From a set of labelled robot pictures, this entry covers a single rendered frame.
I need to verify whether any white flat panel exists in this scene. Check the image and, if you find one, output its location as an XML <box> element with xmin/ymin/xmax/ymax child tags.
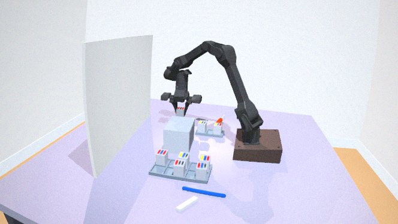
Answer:
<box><xmin>82</xmin><ymin>35</ymin><xmax>153</xmax><ymax>178</ymax></box>

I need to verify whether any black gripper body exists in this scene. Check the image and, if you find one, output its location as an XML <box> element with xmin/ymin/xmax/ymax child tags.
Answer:
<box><xmin>161</xmin><ymin>83</ymin><xmax>202</xmax><ymax>104</ymax></box>

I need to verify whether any orange-handled screwdriver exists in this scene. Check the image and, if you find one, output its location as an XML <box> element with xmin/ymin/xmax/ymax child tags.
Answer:
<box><xmin>217</xmin><ymin>115</ymin><xmax>225</xmax><ymax>123</ymax></box>

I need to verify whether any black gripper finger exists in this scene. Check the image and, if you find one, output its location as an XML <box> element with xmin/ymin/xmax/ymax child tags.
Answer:
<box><xmin>184</xmin><ymin>102</ymin><xmax>192</xmax><ymax>116</ymax></box>
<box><xmin>169</xmin><ymin>101</ymin><xmax>177</xmax><ymax>113</ymax></box>

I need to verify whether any blue rod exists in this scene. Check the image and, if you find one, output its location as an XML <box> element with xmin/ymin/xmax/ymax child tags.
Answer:
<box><xmin>182</xmin><ymin>186</ymin><xmax>226</xmax><ymax>198</ymax></box>

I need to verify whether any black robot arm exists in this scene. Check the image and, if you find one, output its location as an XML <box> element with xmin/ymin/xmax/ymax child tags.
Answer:
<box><xmin>164</xmin><ymin>40</ymin><xmax>264</xmax><ymax>145</ymax></box>

